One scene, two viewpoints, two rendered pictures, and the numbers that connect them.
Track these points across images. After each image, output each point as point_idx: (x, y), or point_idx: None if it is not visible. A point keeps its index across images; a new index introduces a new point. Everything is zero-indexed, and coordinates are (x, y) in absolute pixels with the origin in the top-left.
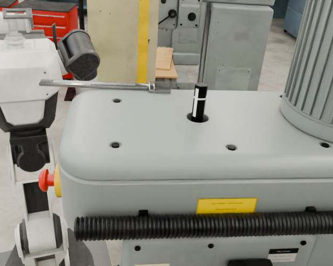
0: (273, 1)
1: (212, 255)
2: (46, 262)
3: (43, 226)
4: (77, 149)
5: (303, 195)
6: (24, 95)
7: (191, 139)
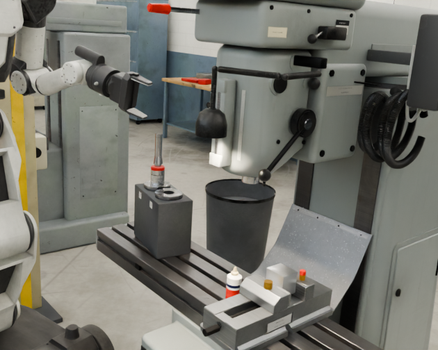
0: (125, 28)
1: (309, 22)
2: None
3: (12, 213)
4: None
5: None
6: None
7: None
